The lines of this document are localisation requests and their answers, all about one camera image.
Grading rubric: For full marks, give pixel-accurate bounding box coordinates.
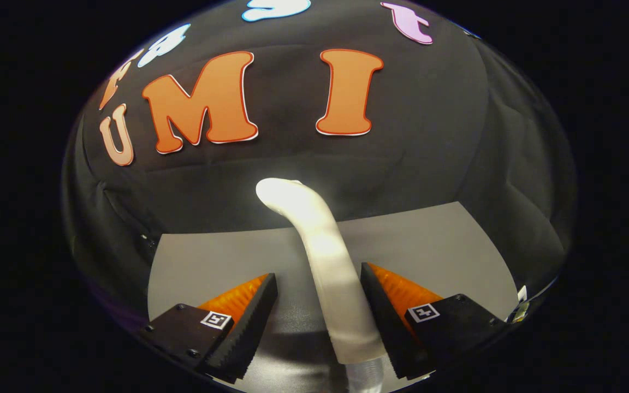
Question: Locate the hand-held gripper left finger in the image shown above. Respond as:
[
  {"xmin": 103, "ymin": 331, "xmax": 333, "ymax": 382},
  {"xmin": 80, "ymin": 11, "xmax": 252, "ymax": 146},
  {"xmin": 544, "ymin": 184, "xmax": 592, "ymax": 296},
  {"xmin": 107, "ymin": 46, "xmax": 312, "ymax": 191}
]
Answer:
[{"xmin": 139, "ymin": 273, "xmax": 278, "ymax": 384}]

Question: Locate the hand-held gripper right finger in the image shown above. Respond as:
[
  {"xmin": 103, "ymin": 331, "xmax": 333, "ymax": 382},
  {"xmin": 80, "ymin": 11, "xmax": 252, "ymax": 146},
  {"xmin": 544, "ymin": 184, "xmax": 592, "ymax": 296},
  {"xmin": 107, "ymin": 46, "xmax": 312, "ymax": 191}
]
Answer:
[{"xmin": 360, "ymin": 262, "xmax": 509, "ymax": 381}]

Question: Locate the white garment steamer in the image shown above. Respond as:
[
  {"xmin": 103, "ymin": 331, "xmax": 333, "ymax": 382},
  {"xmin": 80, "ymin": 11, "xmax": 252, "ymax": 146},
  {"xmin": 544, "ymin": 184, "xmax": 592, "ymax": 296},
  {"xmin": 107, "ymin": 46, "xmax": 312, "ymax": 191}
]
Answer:
[{"xmin": 256, "ymin": 177, "xmax": 387, "ymax": 393}]

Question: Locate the grey cabinet with dark top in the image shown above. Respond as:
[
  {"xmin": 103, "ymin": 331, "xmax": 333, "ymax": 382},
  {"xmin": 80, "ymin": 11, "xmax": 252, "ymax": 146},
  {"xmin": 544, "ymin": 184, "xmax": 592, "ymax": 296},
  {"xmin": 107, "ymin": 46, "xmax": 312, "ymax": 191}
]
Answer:
[{"xmin": 148, "ymin": 201, "xmax": 520, "ymax": 393}]

